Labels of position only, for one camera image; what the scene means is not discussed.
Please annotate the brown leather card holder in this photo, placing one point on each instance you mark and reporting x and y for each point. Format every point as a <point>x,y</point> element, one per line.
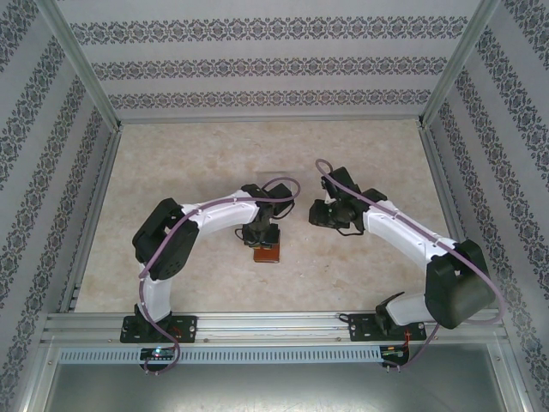
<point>267,256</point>

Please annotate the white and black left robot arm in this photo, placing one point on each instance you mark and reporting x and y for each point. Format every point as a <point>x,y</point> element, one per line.
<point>223,214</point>

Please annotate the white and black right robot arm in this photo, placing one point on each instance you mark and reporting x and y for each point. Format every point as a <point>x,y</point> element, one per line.
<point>399,232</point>

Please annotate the grey metal sheet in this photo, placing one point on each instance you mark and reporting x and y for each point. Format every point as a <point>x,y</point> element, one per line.
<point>274,386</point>

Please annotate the small controller board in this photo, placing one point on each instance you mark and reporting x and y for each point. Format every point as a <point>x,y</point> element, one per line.
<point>392,352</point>
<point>156,353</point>

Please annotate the aluminium mounting rail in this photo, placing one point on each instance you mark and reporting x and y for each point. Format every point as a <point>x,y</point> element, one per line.
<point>274,328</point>

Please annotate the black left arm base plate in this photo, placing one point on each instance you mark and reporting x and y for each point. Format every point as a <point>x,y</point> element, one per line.
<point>184,328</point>

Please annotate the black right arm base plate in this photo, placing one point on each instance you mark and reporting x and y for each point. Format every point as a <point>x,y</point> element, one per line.
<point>362,328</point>

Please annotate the aluminium table side rail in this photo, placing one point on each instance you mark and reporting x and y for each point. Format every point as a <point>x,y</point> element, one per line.
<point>92,219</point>
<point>454,214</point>

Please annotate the aluminium frame post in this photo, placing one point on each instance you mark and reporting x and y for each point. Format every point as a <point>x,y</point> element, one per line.
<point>459,64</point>
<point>81,64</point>

